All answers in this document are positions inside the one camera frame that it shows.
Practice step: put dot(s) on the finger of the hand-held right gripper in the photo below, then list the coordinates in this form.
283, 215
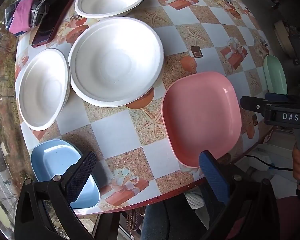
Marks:
276, 96
252, 104

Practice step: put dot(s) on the dark plaid cloth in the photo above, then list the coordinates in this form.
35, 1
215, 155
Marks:
43, 0

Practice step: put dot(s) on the large white bowl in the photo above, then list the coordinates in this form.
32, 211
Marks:
115, 60

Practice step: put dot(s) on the pink square plate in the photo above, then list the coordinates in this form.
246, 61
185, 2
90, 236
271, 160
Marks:
200, 117

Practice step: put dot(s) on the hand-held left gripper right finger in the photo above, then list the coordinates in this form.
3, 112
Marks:
212, 177

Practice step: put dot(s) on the blue square plate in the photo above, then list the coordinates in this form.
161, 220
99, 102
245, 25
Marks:
52, 160

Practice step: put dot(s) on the person's maroon clothing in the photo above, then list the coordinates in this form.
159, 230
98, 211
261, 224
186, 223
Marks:
295, 220

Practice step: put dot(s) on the person's right hand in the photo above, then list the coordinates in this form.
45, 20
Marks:
298, 162

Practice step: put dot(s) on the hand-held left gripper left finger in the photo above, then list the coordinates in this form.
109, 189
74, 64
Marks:
81, 177

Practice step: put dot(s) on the patterned tablecloth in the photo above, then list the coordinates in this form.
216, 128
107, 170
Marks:
120, 135

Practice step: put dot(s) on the pink cloth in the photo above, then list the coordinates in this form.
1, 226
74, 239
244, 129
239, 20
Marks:
20, 17

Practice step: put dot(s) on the green square plate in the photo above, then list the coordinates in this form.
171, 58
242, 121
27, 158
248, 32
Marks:
275, 77

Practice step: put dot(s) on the person's jeans leg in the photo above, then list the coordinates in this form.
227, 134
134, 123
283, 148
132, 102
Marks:
160, 225

